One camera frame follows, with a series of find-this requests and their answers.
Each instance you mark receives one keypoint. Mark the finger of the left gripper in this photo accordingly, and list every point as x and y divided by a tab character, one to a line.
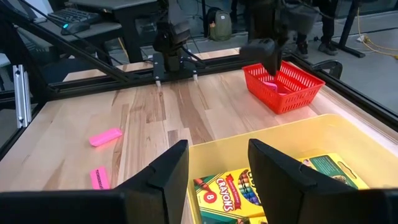
276	68

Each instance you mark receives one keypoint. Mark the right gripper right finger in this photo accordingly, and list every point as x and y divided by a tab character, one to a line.
280	196

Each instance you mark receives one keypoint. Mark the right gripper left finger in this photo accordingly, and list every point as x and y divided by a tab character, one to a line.
155	196

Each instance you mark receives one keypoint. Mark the pink eraser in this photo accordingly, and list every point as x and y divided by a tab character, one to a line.
105	137
270	86
99	178

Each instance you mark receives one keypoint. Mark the Crayola crayon box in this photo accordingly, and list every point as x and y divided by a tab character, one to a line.
332	168
224	193
224	219

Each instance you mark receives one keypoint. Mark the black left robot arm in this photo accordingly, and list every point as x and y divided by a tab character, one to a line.
171	37

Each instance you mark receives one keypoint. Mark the person's shoe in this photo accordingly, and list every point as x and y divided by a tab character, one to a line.
328	49
301	49

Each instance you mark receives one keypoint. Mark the red plastic mesh basket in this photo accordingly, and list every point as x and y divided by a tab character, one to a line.
298	93

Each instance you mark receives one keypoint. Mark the grey-green backpack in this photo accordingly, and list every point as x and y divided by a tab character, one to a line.
220	26

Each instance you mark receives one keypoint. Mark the yellow translucent plastic bin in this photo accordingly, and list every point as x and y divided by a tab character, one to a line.
280	137

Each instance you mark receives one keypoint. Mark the person's leg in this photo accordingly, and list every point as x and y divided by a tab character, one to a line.
327	21

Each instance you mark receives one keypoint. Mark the black stand foot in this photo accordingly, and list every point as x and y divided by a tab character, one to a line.
348	46

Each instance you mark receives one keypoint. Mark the black desk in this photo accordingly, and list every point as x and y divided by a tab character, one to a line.
130	18

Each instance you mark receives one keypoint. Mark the silver aluminium extrusion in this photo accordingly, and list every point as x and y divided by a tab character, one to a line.
21	93

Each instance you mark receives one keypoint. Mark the black computer mouse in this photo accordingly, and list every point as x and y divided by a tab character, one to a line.
74	28

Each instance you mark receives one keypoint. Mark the black computer keyboard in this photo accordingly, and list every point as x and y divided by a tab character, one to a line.
73	15

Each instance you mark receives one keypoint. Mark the black frame clamp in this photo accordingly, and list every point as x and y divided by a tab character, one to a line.
326	66

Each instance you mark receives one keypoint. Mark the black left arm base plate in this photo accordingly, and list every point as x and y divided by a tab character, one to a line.
158	67

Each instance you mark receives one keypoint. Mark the black aluminium table frame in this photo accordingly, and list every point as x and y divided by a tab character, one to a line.
93	85

